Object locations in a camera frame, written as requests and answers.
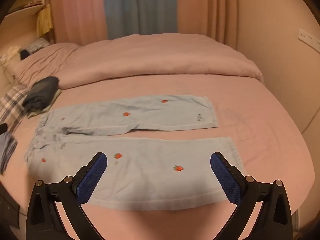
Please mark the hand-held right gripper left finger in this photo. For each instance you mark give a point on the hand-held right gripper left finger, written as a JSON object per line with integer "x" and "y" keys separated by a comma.
{"x": 92, "y": 180}

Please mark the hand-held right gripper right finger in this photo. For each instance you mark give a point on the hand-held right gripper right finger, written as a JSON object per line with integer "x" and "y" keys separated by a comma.
{"x": 223, "y": 177}

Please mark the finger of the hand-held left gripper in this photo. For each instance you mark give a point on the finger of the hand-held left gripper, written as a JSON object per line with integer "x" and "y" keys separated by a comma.
{"x": 3, "y": 128}

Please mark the light blue strawberry print pants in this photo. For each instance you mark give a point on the light blue strawberry print pants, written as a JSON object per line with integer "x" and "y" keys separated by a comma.
{"x": 150, "y": 160}

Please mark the blue folded jeans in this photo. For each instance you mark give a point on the blue folded jeans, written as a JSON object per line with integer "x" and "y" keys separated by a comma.
{"x": 7, "y": 150}

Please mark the plaid pillow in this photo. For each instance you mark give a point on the plaid pillow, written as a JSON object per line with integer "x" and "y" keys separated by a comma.
{"x": 12, "y": 102}

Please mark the pink bed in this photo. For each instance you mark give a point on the pink bed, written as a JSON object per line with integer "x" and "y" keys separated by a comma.
{"x": 250, "y": 135}

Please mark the dark folded jeans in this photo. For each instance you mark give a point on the dark folded jeans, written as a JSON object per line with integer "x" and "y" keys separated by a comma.
{"x": 40, "y": 92}

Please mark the pink pillow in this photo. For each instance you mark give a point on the pink pillow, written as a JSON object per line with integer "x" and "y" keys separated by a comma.
{"x": 42, "y": 65}

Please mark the white stuffed toy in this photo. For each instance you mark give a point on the white stuffed toy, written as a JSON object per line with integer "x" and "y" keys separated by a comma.
{"x": 10, "y": 52}

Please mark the small dark cloth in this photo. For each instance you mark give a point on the small dark cloth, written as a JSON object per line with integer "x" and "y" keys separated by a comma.
{"x": 25, "y": 54}

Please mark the dark wooden nightstand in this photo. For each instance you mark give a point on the dark wooden nightstand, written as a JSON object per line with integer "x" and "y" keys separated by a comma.
{"x": 8, "y": 207}

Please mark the striped pillow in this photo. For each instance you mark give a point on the striped pillow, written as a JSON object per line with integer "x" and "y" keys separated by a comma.
{"x": 37, "y": 45}

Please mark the yellow cloth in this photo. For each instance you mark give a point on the yellow cloth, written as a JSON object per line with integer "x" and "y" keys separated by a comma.
{"x": 45, "y": 20}

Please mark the wooden shelf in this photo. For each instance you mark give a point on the wooden shelf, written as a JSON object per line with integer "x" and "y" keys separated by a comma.
{"x": 22, "y": 11}

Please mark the pink duvet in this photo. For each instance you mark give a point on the pink duvet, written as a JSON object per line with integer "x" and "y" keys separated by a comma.
{"x": 162, "y": 60}

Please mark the pink curtain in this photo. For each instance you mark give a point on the pink curtain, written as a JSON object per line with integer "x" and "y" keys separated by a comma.
{"x": 80, "y": 10}
{"x": 205, "y": 10}

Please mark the blue curtain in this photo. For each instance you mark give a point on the blue curtain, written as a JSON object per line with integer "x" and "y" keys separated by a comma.
{"x": 140, "y": 7}

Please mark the white wall socket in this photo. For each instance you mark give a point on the white wall socket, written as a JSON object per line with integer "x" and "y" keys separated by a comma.
{"x": 310, "y": 40}

